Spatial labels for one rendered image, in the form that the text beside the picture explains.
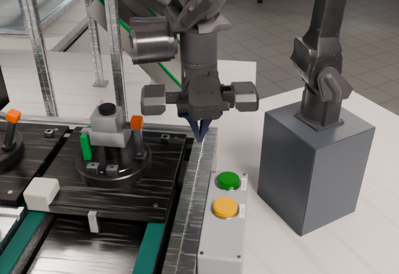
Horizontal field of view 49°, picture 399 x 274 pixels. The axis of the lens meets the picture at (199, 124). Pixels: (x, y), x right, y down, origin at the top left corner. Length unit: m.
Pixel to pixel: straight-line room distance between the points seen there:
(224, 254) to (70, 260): 0.25
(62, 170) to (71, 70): 0.69
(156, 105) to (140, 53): 0.09
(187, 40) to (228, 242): 0.31
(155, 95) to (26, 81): 0.82
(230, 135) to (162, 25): 0.52
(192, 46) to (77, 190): 0.33
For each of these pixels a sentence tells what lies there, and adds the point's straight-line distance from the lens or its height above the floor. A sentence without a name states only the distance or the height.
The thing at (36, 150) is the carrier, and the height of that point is 0.97.
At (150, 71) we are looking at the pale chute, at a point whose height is 1.06.
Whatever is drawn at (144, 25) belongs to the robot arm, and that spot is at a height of 1.26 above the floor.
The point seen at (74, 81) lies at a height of 0.86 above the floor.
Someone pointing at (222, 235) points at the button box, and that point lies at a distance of 0.71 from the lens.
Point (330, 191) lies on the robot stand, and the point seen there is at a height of 0.95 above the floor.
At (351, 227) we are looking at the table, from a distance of 0.91.
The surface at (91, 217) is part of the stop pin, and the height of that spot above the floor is 0.96.
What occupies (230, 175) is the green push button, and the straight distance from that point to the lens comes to 0.80.
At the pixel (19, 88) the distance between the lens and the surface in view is 1.43.
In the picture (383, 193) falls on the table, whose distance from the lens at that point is 1.01.
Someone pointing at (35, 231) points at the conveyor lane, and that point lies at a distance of 0.79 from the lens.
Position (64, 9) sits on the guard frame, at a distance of 2.07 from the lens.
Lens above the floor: 1.47
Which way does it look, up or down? 32 degrees down
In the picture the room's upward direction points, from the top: straight up
